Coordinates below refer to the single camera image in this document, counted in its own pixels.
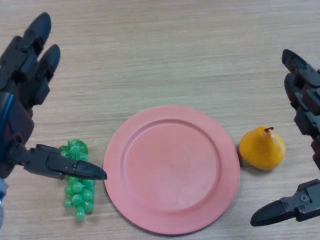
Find pink round plate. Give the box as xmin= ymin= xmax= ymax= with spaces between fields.
xmin=102 ymin=105 xmax=241 ymax=236

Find yellow pear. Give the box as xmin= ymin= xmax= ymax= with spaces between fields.
xmin=239 ymin=125 xmax=286 ymax=171

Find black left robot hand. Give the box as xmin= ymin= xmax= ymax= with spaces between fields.
xmin=0 ymin=12 xmax=108 ymax=181

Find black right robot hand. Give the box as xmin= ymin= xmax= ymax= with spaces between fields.
xmin=250 ymin=49 xmax=320 ymax=228

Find green grape bunch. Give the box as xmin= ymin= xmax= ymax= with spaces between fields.
xmin=58 ymin=139 xmax=96 ymax=222

